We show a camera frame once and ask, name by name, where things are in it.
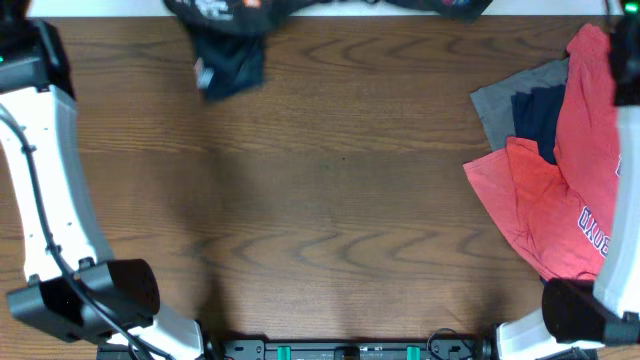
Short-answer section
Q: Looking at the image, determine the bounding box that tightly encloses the black orange-patterned jersey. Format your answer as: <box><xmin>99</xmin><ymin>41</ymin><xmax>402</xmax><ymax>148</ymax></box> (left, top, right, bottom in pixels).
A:
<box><xmin>162</xmin><ymin>0</ymin><xmax>494</xmax><ymax>103</ymax></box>

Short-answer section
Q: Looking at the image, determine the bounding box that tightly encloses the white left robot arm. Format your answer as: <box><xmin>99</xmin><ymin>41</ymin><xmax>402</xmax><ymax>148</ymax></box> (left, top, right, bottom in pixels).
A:
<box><xmin>1</xmin><ymin>1</ymin><xmax>211</xmax><ymax>359</ymax></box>

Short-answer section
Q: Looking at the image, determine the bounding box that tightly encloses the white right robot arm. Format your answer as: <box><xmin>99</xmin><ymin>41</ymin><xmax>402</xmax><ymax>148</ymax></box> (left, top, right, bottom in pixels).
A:
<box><xmin>492</xmin><ymin>1</ymin><xmax>639</xmax><ymax>359</ymax></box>

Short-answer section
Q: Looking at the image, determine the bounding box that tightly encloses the grey t-shirt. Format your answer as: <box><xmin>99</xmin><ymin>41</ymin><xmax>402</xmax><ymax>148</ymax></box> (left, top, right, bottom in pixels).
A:
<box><xmin>470</xmin><ymin>58</ymin><xmax>569</xmax><ymax>151</ymax></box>

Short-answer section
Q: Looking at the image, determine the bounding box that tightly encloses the navy blue t-shirt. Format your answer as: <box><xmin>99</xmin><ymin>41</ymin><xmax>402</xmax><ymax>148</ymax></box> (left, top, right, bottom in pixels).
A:
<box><xmin>511</xmin><ymin>85</ymin><xmax>566</xmax><ymax>165</ymax></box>

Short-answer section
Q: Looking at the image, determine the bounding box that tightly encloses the red printed t-shirt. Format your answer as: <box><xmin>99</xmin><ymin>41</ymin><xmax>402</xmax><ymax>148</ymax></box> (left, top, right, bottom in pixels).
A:
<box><xmin>464</xmin><ymin>24</ymin><xmax>621</xmax><ymax>280</ymax></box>

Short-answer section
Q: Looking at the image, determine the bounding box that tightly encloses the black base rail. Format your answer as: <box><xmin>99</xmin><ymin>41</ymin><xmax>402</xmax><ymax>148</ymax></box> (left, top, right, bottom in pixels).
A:
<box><xmin>97</xmin><ymin>327</ymin><xmax>596</xmax><ymax>360</ymax></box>

